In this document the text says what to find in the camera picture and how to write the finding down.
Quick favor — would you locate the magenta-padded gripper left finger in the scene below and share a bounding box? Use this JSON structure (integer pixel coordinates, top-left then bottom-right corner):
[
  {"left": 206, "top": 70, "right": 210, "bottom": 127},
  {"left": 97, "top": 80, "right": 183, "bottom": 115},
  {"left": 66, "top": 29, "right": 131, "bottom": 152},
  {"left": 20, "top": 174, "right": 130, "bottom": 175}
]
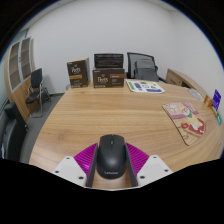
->
[{"left": 50, "top": 142, "right": 100, "bottom": 188}]

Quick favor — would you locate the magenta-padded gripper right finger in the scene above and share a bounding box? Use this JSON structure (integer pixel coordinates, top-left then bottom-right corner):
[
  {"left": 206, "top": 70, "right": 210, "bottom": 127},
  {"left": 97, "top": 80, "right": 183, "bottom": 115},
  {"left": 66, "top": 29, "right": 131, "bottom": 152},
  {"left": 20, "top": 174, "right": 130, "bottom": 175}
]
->
[{"left": 125, "top": 142, "right": 174, "bottom": 188}]

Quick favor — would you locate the black computer mouse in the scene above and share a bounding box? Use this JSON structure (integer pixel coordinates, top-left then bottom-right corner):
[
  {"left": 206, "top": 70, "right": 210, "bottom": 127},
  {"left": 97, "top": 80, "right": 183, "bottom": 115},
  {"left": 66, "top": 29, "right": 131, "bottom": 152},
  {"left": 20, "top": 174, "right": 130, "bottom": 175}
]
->
[{"left": 96, "top": 133, "right": 128, "bottom": 180}]

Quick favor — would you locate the pink and red printed mouse pad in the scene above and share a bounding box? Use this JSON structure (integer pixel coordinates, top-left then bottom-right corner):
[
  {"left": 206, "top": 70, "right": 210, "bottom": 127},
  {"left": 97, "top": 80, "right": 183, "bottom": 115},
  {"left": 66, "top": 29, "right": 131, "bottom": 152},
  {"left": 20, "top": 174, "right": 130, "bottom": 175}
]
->
[{"left": 161, "top": 101, "right": 207, "bottom": 147}]

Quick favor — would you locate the black leather sofa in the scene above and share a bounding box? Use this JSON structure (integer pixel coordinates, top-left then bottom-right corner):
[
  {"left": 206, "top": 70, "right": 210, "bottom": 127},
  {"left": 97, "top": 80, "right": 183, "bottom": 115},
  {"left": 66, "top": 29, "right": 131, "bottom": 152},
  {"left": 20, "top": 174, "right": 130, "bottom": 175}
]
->
[{"left": 0, "top": 102, "right": 29, "bottom": 161}]

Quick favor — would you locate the white sticker sheet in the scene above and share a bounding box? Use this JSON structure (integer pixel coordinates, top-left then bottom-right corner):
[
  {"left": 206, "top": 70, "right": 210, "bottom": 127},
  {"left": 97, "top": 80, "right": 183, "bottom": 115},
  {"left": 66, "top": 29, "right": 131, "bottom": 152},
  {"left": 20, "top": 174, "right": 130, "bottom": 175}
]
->
[{"left": 125, "top": 79, "right": 166, "bottom": 94}]

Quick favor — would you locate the wide brown carton box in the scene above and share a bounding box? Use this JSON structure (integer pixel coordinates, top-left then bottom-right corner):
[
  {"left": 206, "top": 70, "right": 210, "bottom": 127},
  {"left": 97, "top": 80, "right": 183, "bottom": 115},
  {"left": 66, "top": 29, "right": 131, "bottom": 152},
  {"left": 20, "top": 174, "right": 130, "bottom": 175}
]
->
[{"left": 92, "top": 67, "right": 126, "bottom": 89}]

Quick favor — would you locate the round grey disc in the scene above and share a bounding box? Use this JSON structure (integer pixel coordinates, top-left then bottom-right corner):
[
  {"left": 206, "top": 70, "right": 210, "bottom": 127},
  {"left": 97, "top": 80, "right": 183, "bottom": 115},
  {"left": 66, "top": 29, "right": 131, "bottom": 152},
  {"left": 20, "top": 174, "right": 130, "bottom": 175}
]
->
[{"left": 186, "top": 87, "right": 204, "bottom": 101}]

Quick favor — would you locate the tall brown carton box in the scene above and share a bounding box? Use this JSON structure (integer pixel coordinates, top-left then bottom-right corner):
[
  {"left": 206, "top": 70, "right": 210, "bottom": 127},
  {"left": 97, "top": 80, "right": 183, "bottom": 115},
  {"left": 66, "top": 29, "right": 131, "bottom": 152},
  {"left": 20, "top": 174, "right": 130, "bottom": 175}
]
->
[{"left": 66, "top": 57, "right": 91, "bottom": 89}]

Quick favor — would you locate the small teal box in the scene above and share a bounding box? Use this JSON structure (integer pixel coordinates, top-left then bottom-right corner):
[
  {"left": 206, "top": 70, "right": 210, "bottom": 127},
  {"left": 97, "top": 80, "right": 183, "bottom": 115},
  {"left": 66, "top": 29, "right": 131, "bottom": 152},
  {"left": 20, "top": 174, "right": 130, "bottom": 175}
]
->
[{"left": 215, "top": 111, "right": 223, "bottom": 126}]

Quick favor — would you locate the small orange box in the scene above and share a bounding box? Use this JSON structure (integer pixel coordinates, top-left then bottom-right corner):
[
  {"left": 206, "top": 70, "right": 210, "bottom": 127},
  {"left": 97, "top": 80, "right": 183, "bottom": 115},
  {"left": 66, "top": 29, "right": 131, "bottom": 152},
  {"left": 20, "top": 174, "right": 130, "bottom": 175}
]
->
[{"left": 203, "top": 94, "right": 214, "bottom": 108}]

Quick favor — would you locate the wooden side desk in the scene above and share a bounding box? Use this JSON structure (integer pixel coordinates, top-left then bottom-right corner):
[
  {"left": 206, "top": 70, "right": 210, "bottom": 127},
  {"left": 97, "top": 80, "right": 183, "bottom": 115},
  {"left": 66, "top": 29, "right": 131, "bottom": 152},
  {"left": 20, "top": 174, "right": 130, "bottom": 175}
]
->
[{"left": 165, "top": 68, "right": 209, "bottom": 99}]

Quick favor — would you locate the grey backpack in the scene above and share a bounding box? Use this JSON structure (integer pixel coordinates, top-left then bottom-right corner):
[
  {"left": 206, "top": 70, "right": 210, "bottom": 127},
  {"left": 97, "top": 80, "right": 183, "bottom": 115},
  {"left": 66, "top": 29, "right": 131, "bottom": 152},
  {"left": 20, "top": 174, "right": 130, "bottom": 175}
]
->
[{"left": 133, "top": 58, "right": 160, "bottom": 83}]

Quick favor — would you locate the black visitor chair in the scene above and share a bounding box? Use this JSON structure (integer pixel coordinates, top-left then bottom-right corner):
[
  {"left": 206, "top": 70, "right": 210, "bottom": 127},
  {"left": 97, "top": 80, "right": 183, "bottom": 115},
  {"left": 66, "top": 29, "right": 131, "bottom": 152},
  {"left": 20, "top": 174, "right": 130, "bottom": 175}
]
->
[{"left": 25, "top": 67, "right": 51, "bottom": 118}]

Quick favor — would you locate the wooden shelf unit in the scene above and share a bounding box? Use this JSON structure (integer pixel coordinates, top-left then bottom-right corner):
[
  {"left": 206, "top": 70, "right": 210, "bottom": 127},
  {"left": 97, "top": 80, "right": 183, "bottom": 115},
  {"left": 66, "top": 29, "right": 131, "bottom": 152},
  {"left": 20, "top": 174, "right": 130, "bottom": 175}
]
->
[{"left": 3, "top": 36, "right": 36, "bottom": 123}]

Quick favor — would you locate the purple sign card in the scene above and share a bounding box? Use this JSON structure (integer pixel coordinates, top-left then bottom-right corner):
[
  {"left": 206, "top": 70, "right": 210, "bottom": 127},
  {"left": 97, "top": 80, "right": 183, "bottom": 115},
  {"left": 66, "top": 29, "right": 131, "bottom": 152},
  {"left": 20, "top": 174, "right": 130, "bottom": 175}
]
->
[{"left": 211, "top": 88, "right": 222, "bottom": 112}]

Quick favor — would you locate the black mesh office chair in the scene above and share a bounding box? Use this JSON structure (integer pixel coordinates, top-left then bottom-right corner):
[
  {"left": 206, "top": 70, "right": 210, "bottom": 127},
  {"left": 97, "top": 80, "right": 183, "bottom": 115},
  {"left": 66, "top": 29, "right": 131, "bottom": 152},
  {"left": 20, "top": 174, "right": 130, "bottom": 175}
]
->
[{"left": 126, "top": 51, "right": 167, "bottom": 84}]

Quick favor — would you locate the black carton box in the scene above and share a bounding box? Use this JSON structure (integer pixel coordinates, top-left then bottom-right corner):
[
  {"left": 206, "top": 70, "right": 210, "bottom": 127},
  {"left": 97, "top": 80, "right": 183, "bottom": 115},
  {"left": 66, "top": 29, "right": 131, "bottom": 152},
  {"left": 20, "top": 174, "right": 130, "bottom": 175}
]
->
[{"left": 93, "top": 53, "right": 125, "bottom": 70}]

